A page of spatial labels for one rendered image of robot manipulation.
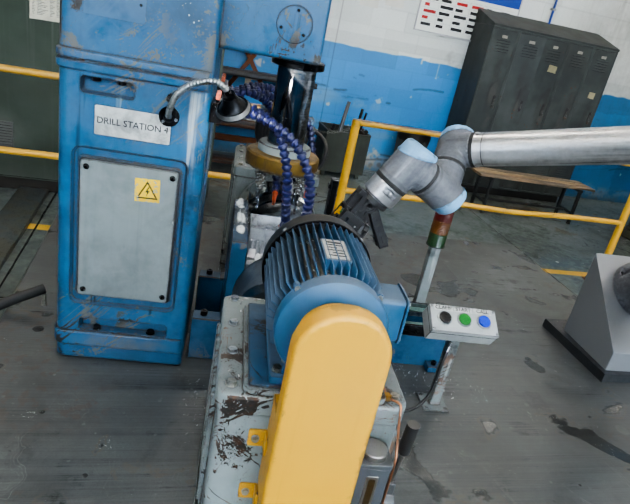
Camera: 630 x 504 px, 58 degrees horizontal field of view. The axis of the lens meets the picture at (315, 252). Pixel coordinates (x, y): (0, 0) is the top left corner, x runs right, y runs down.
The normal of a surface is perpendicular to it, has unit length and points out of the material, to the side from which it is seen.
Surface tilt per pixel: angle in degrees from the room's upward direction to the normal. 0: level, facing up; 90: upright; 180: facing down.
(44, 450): 0
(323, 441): 90
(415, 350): 90
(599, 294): 90
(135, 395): 0
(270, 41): 90
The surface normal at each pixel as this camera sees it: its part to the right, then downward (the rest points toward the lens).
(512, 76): -0.07, 0.39
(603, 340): -0.97, -0.10
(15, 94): 0.20, 0.43
